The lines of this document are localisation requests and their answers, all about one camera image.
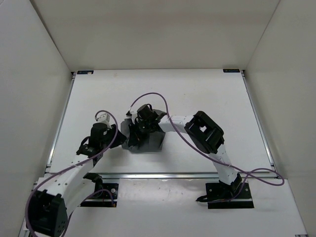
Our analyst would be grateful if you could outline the blue corner label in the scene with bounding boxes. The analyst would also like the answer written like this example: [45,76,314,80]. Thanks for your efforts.
[77,70,94,75]
[223,69,240,73]

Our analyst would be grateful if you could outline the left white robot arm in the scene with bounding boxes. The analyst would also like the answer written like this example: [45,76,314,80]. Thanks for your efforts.
[25,122,126,237]

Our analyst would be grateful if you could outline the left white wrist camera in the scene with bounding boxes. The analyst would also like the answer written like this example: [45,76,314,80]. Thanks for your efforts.
[95,112,111,129]

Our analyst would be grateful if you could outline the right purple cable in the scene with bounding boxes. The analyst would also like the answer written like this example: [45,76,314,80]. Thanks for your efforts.
[129,92,285,186]

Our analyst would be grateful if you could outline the grey pleated skirt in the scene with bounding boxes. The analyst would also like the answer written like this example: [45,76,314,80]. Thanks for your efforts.
[120,110,166,154]

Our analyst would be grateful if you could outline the right blue corner label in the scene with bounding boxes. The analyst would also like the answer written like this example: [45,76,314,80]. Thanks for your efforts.
[223,69,240,73]

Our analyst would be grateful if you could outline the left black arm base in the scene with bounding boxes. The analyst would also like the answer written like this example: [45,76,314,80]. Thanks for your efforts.
[80,183,119,208]

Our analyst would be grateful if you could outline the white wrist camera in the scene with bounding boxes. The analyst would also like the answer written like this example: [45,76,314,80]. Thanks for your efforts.
[125,109,137,118]
[95,112,111,129]

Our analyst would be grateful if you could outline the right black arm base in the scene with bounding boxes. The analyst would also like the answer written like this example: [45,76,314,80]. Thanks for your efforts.
[196,183,254,209]

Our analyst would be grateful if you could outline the left blue corner label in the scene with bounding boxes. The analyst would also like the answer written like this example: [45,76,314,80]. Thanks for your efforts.
[77,70,94,75]

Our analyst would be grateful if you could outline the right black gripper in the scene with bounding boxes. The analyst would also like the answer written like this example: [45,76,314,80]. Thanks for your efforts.
[129,119,152,147]

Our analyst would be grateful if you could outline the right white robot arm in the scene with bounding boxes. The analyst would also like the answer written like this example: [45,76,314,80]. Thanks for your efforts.
[120,104,241,198]

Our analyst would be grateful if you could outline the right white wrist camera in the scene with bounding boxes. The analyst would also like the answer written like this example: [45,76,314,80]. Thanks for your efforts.
[125,109,137,118]

